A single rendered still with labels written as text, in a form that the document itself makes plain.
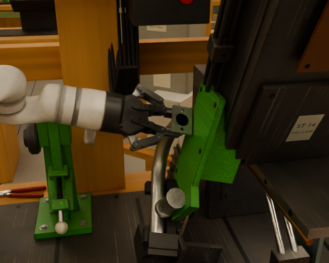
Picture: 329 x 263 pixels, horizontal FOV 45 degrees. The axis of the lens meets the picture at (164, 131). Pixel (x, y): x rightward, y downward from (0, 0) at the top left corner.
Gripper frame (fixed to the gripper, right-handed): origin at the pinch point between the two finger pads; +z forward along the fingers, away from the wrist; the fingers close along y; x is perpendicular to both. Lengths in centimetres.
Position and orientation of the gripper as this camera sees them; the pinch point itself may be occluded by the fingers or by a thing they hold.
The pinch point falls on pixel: (174, 123)
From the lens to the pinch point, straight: 77.3
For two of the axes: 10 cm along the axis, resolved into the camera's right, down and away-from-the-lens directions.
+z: 9.5, 1.5, 2.7
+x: -3.1, 3.4, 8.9
